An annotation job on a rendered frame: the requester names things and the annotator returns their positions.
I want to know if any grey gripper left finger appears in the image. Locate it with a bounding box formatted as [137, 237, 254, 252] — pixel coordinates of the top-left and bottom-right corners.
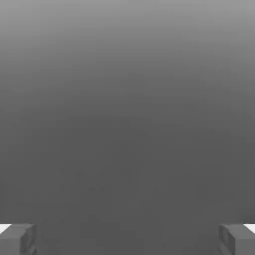
[0, 223, 38, 255]

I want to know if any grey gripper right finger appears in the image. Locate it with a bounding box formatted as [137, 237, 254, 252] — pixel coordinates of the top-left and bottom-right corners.
[218, 223, 255, 255]

